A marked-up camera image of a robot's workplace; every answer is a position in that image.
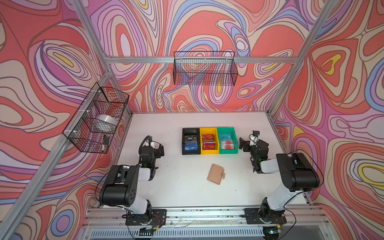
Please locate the black wire basket on left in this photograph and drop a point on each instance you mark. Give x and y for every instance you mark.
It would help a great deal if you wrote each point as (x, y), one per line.
(88, 134)

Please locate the green plastic bin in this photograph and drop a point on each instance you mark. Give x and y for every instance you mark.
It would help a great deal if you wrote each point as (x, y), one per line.
(228, 133)

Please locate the black wire basket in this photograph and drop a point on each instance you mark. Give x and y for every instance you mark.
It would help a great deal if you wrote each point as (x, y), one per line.
(88, 134)
(205, 68)

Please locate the black plastic bin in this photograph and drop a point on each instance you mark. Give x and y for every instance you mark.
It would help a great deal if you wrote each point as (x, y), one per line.
(191, 131)

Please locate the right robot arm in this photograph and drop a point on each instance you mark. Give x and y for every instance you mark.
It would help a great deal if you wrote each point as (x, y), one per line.
(297, 175)

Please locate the yellow plastic bin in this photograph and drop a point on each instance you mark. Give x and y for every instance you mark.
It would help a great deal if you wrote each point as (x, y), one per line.
(209, 135)

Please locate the blue VIP card in bin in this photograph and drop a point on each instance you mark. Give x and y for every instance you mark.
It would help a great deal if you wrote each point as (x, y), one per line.
(191, 147)

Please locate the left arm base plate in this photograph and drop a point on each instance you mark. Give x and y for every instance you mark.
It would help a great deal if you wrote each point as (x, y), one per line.
(154, 218)

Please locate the red card in green bin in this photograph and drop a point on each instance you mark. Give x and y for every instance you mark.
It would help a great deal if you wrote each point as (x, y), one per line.
(227, 145)

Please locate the tan leather card holder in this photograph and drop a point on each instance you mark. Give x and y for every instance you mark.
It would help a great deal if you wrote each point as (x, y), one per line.
(216, 174)

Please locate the black wire basket at back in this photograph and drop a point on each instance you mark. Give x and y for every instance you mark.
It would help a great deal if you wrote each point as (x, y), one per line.
(205, 68)

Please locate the aluminium front rail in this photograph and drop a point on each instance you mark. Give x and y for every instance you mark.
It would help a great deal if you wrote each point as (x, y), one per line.
(209, 217)

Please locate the silver tape roll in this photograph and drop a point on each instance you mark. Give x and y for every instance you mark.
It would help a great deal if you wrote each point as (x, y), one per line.
(107, 119)

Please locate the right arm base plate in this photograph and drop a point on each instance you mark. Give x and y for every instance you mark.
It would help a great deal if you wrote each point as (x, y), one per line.
(258, 216)

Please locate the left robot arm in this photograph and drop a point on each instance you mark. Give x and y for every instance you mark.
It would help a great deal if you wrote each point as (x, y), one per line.
(120, 188)

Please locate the red card in yellow bin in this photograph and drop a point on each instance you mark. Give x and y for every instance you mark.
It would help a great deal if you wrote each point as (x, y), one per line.
(209, 146)

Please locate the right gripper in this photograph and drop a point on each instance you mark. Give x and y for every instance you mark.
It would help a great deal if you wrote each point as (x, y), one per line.
(247, 144)

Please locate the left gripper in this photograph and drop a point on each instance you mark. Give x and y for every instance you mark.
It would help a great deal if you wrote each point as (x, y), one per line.
(157, 150)

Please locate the black card in bin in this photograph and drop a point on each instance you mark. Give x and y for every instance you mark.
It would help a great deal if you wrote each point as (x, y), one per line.
(190, 138)

